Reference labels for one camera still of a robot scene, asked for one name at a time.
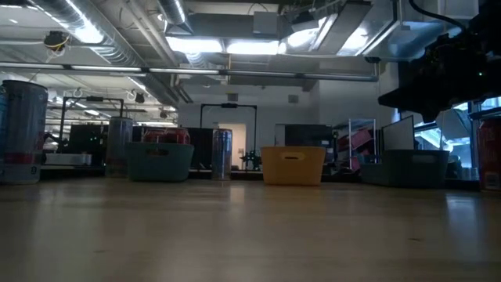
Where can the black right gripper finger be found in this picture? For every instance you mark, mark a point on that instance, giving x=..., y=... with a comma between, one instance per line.
x=411, y=107
x=403, y=94

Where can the dark grey plastic bin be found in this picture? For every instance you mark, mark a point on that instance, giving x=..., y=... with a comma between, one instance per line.
x=405, y=169

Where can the yellow plastic bin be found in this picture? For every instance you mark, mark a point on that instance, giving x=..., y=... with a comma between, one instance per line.
x=293, y=166

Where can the teal plastic bin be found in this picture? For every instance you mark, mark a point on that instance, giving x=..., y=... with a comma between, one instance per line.
x=158, y=162

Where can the light blue slim drink can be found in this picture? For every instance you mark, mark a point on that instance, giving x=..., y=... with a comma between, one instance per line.
x=118, y=147

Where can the white board panel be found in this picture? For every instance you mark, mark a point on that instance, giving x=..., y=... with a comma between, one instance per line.
x=399, y=135

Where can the white rack with red bins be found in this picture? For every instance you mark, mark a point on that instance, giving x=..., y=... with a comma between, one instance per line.
x=362, y=139

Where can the black round bin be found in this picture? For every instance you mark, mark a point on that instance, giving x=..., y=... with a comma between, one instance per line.
x=455, y=168

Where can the long grey ceiling pipe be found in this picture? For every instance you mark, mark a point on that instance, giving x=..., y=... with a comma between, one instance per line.
x=254, y=73

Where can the grey ceiling junction box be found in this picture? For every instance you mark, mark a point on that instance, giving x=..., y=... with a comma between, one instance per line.
x=266, y=22

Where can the ceiling light panel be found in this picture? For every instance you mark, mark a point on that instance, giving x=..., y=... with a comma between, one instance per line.
x=193, y=45
x=252, y=48

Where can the white tray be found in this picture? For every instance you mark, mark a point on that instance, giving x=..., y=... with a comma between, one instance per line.
x=68, y=159

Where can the black ceiling sensor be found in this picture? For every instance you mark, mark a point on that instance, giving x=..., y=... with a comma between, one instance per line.
x=56, y=40

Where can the rectangular metal air duct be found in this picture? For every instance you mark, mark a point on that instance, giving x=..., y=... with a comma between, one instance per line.
x=344, y=31

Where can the black gantry frame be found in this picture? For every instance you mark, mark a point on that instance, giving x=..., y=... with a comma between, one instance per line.
x=94, y=98
x=229, y=105

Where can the black aluminium table frame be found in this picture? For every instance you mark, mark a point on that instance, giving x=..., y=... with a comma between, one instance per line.
x=246, y=175

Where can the small silver ventilation duct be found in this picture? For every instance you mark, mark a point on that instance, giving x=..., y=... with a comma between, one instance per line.
x=174, y=11

